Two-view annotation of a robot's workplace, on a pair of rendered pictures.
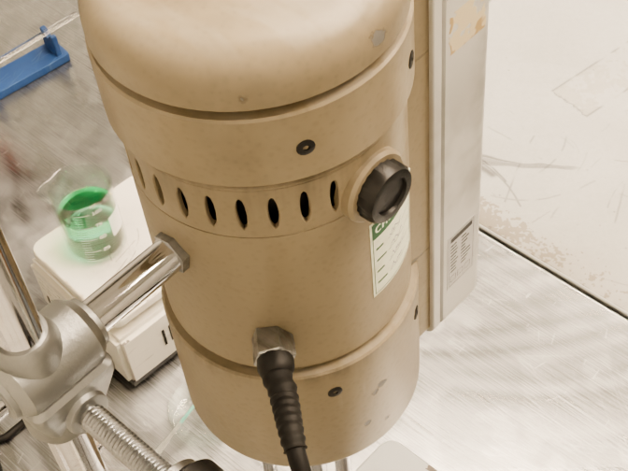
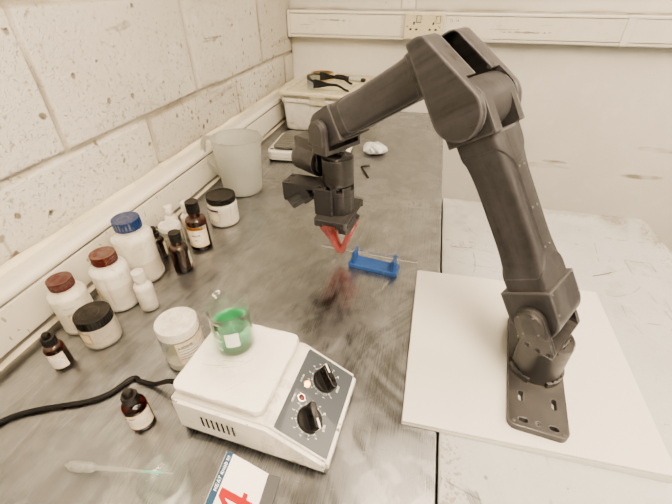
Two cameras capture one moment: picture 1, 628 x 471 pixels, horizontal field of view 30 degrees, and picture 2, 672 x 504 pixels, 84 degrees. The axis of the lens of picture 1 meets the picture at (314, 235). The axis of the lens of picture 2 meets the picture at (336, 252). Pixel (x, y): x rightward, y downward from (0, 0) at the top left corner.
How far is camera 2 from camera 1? 0.68 m
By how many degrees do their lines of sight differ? 42
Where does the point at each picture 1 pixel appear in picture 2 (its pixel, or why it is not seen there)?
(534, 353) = not seen: outside the picture
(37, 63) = (381, 267)
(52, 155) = (332, 302)
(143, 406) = (172, 440)
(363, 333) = not seen: outside the picture
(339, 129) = not seen: outside the picture
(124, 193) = (279, 337)
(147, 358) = (189, 420)
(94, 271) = (212, 354)
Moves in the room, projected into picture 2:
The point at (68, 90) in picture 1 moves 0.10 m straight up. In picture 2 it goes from (376, 287) to (380, 243)
